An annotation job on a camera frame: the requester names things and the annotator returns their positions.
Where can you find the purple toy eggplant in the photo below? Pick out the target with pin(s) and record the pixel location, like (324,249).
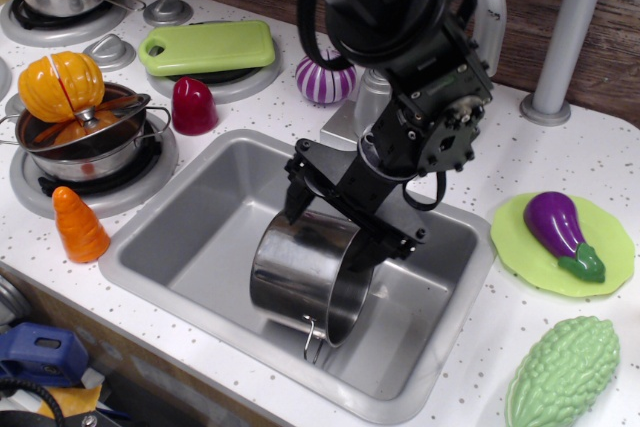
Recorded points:
(552,218)

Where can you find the grey front stove burner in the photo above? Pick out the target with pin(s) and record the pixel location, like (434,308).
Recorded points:
(136,183)

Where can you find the grey sink basin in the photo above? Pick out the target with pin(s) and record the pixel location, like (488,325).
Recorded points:
(190,252)

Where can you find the grey middle stove burner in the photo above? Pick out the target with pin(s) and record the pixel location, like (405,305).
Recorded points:
(225,92)

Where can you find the grey stove knob upper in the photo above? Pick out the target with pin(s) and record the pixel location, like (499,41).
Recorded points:
(162,13)

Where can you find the grey back stove burner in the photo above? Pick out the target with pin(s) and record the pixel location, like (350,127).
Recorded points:
(93,27)

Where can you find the grey stove knob lower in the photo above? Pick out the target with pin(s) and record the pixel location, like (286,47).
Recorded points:
(111,53)

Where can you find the steel pot lid tilted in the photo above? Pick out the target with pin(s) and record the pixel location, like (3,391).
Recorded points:
(38,136)

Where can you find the green toy bitter gourd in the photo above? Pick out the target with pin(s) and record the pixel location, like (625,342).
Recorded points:
(563,374)

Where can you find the blue tool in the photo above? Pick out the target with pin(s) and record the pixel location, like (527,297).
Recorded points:
(49,356)

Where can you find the grey stove burner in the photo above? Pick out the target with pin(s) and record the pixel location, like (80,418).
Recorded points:
(136,183)
(93,27)
(225,92)

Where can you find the orange toy carrot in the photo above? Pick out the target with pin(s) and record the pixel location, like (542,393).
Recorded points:
(82,234)

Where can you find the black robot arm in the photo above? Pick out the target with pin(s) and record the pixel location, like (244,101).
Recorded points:
(439,89)

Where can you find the orange toy pumpkin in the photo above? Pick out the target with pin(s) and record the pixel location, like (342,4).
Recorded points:
(53,89)

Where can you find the grey stove knob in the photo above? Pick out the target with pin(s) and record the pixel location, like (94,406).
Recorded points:
(162,13)
(111,53)

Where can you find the light green plate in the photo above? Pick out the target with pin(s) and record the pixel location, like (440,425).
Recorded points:
(521,253)

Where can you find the red toy pepper piece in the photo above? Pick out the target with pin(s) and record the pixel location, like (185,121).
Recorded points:
(193,108)

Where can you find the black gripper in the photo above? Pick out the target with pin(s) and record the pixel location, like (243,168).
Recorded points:
(390,220)

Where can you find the grey vertical pole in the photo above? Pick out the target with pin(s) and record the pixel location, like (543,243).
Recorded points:
(547,105)

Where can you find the green cutting board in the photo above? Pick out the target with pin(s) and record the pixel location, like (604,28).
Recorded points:
(207,48)

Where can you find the purple striped toy onion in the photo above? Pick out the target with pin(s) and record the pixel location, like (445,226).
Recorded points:
(323,86)

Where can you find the silver curved faucet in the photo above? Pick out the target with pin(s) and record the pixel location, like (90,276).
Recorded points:
(373,93)

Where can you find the steel pot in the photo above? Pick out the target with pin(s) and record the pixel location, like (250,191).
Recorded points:
(309,275)
(98,158)

